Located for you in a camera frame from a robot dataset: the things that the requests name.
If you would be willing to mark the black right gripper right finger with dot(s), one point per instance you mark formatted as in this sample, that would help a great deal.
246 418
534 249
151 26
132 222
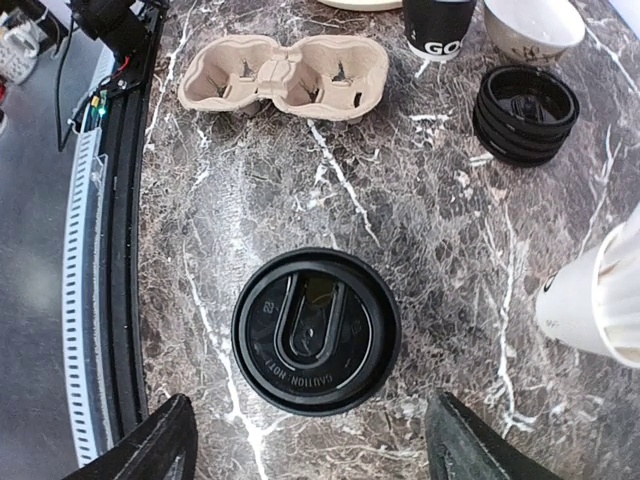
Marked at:
461 445

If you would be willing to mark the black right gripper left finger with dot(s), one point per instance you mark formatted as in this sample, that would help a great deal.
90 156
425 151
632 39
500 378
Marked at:
164 446

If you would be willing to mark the black coffee cup lid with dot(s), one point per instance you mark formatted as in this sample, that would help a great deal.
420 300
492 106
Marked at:
316 332

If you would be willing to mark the stack of black lids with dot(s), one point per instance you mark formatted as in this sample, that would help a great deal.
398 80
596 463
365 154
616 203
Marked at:
523 114

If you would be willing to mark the stack of paper cups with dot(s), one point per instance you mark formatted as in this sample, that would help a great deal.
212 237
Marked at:
435 29

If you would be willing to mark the white cup holding straws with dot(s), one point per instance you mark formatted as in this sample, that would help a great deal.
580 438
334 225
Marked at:
592 303

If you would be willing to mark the brown pulp cup carrier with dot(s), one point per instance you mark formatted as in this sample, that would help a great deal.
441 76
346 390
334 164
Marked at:
324 77

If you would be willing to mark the white ceramic bowl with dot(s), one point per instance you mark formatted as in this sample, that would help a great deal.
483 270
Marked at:
533 32

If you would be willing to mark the beige round plate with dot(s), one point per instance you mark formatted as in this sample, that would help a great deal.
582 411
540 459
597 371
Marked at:
363 5

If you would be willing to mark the white slotted cable duct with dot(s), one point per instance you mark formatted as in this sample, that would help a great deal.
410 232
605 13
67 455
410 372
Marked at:
85 380

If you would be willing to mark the black front rail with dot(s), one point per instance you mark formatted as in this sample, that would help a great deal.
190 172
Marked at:
117 315

